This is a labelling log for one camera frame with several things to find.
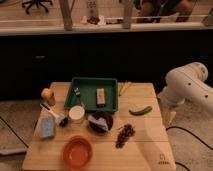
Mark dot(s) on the white dish brush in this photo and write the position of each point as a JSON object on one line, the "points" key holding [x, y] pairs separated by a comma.
{"points": [[60, 119]]}

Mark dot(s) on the wooden post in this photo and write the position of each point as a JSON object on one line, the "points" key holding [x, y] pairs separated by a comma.
{"points": [[66, 14], [127, 14]]}

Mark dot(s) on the wooden post right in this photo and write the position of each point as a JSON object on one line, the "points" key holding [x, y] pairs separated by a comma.
{"points": [[127, 14]]}

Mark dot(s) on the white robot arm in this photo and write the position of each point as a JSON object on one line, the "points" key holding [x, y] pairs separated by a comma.
{"points": [[185, 82]]}

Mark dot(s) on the wooden post left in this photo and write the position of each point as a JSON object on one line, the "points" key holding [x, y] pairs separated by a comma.
{"points": [[66, 14]]}

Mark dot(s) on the seated person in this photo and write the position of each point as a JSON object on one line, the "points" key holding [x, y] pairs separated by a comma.
{"points": [[152, 10]]}

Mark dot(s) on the dark bowl with cloth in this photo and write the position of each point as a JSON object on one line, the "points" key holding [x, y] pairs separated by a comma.
{"points": [[100, 122]]}

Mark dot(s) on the white paper cup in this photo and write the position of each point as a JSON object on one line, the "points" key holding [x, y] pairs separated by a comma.
{"points": [[76, 114]]}

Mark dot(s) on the green pepper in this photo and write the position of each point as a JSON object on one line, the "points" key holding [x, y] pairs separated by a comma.
{"points": [[141, 112]]}

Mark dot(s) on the blue sponge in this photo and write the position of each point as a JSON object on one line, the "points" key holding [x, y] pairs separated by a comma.
{"points": [[47, 127]]}

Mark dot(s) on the yellow sticks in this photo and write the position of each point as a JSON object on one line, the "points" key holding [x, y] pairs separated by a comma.
{"points": [[125, 86]]}

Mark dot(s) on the small black white toy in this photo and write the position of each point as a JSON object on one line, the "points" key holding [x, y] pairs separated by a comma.
{"points": [[77, 92]]}

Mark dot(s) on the yellow apple toy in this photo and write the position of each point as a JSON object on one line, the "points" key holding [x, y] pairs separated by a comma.
{"points": [[48, 95]]}

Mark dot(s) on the wooden block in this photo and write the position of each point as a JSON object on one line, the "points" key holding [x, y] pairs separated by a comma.
{"points": [[100, 97]]}

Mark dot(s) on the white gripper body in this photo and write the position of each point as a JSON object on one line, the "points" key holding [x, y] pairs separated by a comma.
{"points": [[168, 115]]}

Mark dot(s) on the office chair base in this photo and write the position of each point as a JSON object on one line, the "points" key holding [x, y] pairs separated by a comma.
{"points": [[38, 3]]}

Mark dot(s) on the green plastic tray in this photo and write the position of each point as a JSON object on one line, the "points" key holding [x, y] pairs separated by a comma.
{"points": [[88, 87]]}

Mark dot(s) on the orange plastic bowl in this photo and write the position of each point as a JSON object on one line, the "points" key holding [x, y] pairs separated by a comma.
{"points": [[76, 153]]}

